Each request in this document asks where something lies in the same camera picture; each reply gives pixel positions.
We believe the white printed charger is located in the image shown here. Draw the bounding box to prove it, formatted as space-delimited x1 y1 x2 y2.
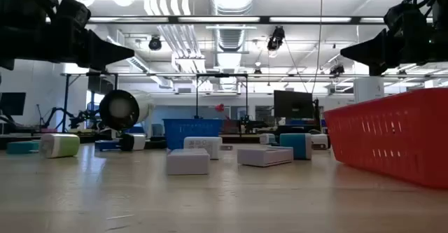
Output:
183 136 234 160

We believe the blue plastic basket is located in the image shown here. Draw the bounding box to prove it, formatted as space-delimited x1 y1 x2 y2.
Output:
162 118 224 150

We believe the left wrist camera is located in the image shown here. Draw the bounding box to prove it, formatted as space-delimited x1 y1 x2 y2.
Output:
55 0 92 31

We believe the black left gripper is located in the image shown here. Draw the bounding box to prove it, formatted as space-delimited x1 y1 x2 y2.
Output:
0 24 136 72

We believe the white box dark label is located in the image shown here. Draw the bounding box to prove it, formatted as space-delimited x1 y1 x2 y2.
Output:
237 146 294 167

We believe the white cylindrical lamp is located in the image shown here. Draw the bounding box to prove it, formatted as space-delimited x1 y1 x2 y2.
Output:
99 89 155 132

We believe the green white charger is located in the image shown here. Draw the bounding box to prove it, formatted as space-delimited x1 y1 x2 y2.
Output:
38 133 81 159

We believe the teal box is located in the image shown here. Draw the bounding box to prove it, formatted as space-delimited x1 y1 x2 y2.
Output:
6 141 41 155

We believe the black computer monitor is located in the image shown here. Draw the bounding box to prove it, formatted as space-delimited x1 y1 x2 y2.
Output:
273 90 314 120

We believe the dark metal stand frame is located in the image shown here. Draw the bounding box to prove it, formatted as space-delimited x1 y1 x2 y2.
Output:
59 71 119 133

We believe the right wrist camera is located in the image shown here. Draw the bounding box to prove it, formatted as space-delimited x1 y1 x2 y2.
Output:
384 0 416 34

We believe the silver ventilation duct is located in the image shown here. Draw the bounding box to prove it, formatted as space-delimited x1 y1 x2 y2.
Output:
209 0 257 92

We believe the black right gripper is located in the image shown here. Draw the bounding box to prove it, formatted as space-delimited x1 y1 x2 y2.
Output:
339 22 448 76

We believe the white column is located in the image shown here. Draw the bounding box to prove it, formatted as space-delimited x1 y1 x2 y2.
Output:
353 76 385 104

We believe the dark wall screen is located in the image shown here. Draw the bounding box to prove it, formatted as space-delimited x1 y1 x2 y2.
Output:
0 92 27 117

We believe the black overhead light bar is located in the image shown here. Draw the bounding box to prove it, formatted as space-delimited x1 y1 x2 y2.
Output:
45 15 435 25

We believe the plain white box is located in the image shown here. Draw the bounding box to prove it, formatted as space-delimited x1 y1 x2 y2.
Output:
166 148 211 176

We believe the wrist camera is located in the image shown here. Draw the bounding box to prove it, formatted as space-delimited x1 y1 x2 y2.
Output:
55 0 92 31
384 0 416 34

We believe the white charger black trim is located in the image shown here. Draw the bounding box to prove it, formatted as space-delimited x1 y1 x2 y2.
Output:
310 134 330 150

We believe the blue box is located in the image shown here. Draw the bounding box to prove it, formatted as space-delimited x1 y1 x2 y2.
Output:
94 139 122 153

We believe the red plastic basket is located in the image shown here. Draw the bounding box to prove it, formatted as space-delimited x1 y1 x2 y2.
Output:
323 87 448 191

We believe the black overhead camera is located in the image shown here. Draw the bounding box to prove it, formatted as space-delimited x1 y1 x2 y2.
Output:
266 25 286 52

